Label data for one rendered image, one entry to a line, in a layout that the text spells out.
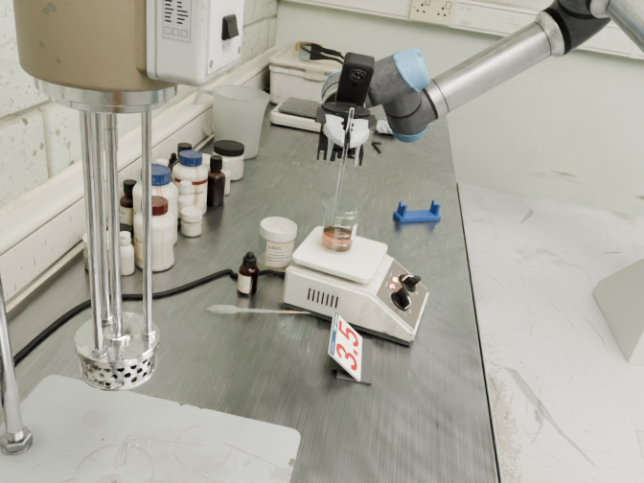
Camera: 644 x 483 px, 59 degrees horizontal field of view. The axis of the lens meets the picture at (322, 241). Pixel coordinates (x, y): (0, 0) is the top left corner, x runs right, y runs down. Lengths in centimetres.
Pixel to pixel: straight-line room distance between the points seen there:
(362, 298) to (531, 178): 165
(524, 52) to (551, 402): 66
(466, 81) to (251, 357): 68
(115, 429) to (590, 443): 55
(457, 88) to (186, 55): 86
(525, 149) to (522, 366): 154
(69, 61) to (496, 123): 201
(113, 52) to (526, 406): 64
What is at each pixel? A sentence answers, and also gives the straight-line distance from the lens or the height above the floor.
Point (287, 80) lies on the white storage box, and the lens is 186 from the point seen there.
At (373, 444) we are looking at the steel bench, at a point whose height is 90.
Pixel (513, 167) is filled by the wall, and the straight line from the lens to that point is 234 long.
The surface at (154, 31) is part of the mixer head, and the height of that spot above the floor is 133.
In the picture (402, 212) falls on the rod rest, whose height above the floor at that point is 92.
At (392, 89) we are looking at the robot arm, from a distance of 104.
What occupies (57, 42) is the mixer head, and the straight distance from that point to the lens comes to 37.
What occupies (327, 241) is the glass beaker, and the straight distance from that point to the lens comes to 82.
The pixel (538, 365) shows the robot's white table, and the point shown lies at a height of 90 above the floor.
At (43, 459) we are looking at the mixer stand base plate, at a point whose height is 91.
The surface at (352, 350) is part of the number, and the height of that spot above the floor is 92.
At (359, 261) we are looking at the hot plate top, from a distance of 82.
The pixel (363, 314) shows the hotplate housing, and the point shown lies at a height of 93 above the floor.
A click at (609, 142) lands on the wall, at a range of 238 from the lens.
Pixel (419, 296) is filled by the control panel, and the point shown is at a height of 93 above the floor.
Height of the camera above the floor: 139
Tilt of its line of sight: 28 degrees down
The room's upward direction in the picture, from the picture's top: 9 degrees clockwise
